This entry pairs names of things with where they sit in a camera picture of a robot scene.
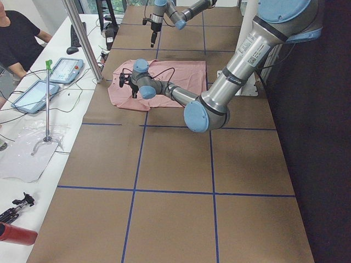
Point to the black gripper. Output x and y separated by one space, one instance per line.
155 27
134 87

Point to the pink Snoopy t-shirt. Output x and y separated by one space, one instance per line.
189 75

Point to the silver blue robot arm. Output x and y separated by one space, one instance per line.
179 19
276 22

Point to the far blue teach pendant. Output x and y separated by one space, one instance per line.
66 70

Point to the blue teach pendant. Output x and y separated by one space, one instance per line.
33 100
66 70

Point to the black computer mouse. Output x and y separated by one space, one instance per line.
72 50

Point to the black keyboard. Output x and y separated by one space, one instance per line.
75 42

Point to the metal reacher grabber stick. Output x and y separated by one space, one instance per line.
48 139

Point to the near blue teach pendant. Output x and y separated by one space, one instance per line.
33 100

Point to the clear plastic bag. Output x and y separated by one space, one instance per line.
27 157

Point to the person in black shirt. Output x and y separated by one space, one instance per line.
19 47

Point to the black folded mini tripod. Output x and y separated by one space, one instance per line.
11 214

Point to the red cylinder bottle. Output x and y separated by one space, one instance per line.
17 235

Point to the aluminium frame post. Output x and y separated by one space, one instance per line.
82 36

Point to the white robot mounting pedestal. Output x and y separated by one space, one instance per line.
249 10

